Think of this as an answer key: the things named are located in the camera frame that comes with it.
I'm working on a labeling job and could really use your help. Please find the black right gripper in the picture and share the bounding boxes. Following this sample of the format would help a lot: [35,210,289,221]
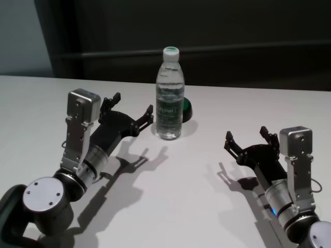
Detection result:
[223,126,288,185]

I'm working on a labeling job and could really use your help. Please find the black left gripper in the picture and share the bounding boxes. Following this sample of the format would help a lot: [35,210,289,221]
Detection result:
[90,92,155,156]

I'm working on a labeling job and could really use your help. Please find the clear plastic water bottle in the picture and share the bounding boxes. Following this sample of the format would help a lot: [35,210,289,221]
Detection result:
[155,46,185,141]

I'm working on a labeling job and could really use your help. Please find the green button black base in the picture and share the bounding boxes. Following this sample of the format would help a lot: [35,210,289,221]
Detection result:
[182,98,193,123]

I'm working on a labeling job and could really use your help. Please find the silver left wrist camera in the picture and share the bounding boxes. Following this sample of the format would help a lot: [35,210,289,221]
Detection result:
[60,88,102,177]

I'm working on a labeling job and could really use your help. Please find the thin grey horizontal rail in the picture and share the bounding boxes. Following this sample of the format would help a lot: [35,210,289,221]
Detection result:
[55,46,331,59]

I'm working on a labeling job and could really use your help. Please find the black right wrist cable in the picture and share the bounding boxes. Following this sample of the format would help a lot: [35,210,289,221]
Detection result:
[310,178,323,194]

